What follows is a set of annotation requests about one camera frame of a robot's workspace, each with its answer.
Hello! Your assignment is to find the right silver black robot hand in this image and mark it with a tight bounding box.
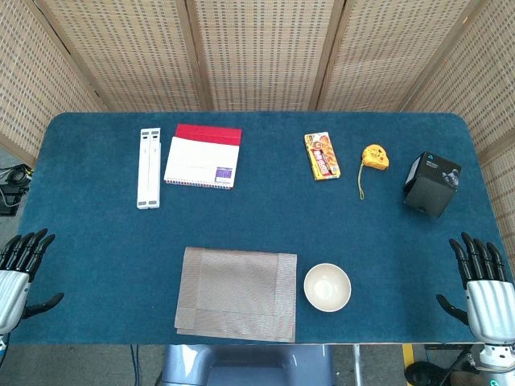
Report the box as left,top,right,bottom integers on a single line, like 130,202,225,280
435,232,515,347

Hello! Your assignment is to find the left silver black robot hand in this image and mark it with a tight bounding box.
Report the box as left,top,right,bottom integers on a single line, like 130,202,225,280
0,228,65,335

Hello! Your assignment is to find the white bowl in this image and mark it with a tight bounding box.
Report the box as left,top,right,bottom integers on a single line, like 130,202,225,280
303,262,352,313

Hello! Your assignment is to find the gray woven placemat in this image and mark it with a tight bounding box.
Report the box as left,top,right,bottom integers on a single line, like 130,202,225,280
174,246,299,343

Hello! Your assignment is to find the black shoe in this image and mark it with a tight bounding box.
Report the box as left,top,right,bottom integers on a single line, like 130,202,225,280
404,360,434,385

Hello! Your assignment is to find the blue felt table cover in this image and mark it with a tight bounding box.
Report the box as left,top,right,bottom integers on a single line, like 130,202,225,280
8,111,509,347

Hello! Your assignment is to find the black cardboard box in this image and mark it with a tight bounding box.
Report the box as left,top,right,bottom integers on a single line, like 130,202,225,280
403,150,463,220

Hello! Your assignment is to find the metal table leg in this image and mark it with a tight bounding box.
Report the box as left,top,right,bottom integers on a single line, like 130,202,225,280
352,343,363,386

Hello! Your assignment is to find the white folding stand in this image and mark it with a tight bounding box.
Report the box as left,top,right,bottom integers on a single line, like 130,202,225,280
136,127,162,211

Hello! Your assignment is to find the yellow tape measure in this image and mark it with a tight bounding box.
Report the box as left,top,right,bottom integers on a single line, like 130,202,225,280
357,144,391,201

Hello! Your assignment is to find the yellow snack box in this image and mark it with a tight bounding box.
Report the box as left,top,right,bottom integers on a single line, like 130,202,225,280
303,133,342,182

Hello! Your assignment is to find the white red spiral notebook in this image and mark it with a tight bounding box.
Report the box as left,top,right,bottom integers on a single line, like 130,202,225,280
163,124,244,191

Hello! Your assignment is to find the blue-gray robot torso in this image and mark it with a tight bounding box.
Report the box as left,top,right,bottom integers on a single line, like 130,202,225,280
159,343,335,386

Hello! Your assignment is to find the woven bamboo folding screen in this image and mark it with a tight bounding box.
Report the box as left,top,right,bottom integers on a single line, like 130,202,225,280
0,0,515,262

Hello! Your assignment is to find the black cables and power gear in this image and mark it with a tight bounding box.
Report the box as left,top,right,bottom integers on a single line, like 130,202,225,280
0,162,35,218

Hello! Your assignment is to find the dark cable under table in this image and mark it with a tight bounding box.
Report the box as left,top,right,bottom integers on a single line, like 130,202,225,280
129,344,141,386

